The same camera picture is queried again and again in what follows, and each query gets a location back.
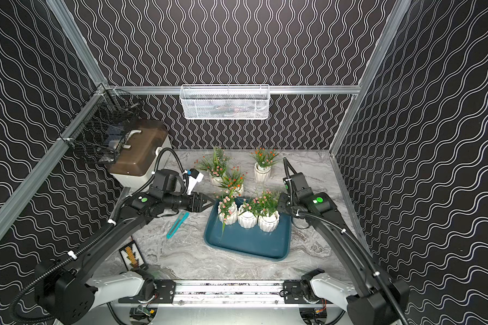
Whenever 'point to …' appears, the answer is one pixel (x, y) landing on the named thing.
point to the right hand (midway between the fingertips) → (283, 203)
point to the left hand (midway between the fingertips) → (209, 198)
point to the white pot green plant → (269, 217)
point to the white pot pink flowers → (227, 210)
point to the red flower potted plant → (233, 181)
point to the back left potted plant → (215, 164)
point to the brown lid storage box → (135, 162)
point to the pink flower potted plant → (247, 218)
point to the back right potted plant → (265, 157)
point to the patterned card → (131, 256)
